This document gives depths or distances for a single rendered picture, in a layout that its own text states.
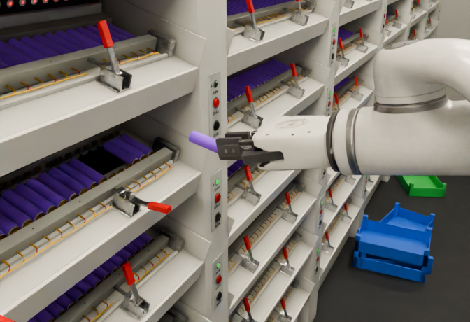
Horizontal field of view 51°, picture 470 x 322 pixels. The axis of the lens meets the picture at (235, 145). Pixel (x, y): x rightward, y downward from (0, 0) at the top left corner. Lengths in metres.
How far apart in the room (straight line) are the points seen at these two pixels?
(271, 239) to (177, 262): 0.48
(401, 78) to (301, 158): 0.15
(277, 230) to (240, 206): 0.30
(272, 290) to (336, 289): 0.67
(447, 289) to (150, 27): 1.76
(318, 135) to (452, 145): 0.15
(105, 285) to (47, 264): 0.21
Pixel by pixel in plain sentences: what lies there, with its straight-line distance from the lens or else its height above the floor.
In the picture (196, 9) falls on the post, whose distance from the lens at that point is 0.81.
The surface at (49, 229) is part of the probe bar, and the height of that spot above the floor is 0.96.
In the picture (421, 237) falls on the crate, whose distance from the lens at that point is 2.39.
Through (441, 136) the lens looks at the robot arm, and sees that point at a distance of 0.56.
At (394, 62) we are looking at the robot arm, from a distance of 0.55.
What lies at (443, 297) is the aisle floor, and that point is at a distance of 2.23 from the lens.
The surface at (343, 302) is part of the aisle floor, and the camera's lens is 2.09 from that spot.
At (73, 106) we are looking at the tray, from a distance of 0.62.
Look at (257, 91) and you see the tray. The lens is 1.21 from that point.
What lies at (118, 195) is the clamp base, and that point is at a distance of 0.75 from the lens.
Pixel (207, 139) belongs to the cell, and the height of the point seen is 1.05.
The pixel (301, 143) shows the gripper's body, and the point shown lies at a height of 1.08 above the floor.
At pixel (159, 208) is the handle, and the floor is 0.96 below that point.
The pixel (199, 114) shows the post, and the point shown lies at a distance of 0.84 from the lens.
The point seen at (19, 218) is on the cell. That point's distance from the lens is 0.70.
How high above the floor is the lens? 1.30
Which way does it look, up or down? 22 degrees down
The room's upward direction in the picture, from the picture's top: straight up
